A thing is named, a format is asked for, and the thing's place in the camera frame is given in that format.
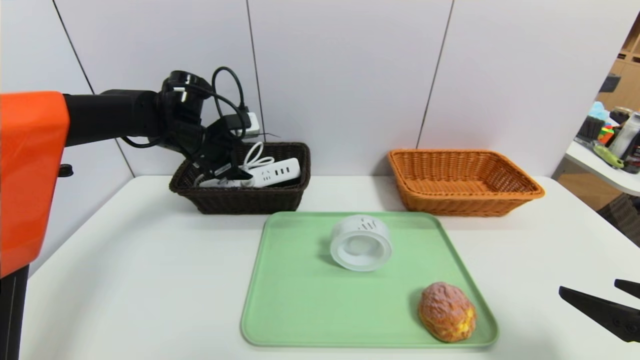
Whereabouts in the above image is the green plastic tool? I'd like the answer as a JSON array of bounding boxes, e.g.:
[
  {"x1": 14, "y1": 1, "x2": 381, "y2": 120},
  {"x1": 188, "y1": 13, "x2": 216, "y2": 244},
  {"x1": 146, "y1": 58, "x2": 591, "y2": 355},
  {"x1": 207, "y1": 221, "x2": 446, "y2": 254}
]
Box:
[{"x1": 591, "y1": 142, "x2": 623, "y2": 170}]

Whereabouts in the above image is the dark grey woven chair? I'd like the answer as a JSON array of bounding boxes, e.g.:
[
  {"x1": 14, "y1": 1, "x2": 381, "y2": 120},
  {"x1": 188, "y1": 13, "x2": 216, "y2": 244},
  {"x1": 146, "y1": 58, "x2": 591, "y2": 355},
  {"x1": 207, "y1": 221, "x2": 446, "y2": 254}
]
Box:
[{"x1": 596, "y1": 194, "x2": 640, "y2": 249}]

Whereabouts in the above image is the dark brown wicker basket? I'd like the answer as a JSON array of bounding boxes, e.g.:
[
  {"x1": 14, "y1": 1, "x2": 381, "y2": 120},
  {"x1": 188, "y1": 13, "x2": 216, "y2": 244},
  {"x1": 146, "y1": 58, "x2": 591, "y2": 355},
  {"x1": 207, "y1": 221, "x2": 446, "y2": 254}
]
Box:
[{"x1": 169, "y1": 142, "x2": 312, "y2": 215}]

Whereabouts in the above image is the white power strip with cable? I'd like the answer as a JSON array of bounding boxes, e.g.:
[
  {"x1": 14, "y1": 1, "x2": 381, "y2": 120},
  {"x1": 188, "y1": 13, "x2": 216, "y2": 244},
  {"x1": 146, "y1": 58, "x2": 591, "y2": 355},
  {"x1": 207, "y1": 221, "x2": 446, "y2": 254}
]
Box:
[{"x1": 192, "y1": 142, "x2": 302, "y2": 189}]

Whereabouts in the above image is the small black mesh basket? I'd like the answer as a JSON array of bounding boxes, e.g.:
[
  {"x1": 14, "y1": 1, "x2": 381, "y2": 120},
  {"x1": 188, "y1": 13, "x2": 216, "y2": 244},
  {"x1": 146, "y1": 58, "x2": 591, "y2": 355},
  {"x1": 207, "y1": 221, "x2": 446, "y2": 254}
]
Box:
[{"x1": 576, "y1": 117, "x2": 604, "y2": 142}]

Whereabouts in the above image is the light blue cloth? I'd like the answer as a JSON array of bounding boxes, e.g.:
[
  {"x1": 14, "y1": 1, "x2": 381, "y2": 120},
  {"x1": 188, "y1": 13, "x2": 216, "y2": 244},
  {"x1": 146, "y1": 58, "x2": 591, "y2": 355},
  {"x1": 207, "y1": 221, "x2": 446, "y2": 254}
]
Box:
[{"x1": 587, "y1": 102, "x2": 610, "y2": 123}]

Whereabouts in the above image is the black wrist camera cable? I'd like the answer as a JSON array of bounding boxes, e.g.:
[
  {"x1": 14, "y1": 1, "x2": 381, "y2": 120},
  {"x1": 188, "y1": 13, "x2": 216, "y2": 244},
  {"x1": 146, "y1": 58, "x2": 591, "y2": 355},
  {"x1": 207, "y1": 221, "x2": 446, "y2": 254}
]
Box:
[{"x1": 211, "y1": 66, "x2": 251, "y2": 132}]

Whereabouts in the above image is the white round tape roll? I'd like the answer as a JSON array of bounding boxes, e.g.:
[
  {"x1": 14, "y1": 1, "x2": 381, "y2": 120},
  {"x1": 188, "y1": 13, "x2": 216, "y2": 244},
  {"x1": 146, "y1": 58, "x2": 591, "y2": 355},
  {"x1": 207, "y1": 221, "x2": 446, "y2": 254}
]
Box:
[{"x1": 329, "y1": 214, "x2": 393, "y2": 272}]

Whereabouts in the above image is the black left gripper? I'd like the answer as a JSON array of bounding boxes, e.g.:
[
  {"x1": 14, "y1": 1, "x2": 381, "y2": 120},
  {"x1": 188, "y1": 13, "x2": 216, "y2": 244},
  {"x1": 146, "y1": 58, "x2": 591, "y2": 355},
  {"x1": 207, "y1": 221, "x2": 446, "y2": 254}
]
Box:
[{"x1": 192, "y1": 152, "x2": 254, "y2": 183}]

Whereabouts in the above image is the orange wicker basket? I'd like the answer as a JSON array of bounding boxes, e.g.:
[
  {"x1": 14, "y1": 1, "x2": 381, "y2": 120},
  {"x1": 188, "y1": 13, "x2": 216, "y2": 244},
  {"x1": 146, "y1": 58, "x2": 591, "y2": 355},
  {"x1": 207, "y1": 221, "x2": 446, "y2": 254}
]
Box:
[{"x1": 387, "y1": 148, "x2": 545, "y2": 217}]

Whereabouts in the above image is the brown cream puff bun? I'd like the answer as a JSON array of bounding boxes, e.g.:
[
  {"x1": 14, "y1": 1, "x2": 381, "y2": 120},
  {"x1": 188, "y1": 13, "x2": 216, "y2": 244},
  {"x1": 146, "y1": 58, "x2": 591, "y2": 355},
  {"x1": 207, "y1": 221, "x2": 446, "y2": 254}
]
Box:
[{"x1": 417, "y1": 281, "x2": 476, "y2": 343}]

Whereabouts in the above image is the white plastic bottle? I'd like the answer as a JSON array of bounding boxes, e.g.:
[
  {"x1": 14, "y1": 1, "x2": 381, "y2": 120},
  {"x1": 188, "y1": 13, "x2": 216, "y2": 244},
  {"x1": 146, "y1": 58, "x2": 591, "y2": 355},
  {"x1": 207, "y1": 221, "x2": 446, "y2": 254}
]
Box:
[{"x1": 607, "y1": 113, "x2": 640, "y2": 161}]

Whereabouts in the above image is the light green plastic tray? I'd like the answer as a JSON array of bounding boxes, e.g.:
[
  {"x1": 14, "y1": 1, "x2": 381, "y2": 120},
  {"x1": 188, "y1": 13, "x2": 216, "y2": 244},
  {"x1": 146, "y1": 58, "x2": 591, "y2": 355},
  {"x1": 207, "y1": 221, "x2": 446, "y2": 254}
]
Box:
[{"x1": 240, "y1": 211, "x2": 499, "y2": 348}]

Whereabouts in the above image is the white side table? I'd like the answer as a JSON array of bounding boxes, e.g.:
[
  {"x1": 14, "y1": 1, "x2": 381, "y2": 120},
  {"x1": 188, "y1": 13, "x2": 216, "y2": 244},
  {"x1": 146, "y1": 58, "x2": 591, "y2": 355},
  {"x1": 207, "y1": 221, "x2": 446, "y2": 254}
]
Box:
[{"x1": 563, "y1": 141, "x2": 640, "y2": 198}]

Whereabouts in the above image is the wooden shelf cabinet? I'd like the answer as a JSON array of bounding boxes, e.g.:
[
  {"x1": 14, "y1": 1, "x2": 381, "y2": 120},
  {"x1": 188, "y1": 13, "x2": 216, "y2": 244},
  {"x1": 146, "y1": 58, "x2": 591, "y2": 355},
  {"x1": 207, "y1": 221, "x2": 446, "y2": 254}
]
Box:
[{"x1": 593, "y1": 10, "x2": 640, "y2": 113}]

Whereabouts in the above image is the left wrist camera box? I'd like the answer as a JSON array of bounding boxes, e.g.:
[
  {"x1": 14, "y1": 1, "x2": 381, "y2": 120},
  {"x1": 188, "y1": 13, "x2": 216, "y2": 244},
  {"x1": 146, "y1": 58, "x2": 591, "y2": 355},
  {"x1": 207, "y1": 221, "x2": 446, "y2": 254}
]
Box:
[{"x1": 220, "y1": 112, "x2": 261, "y2": 138}]

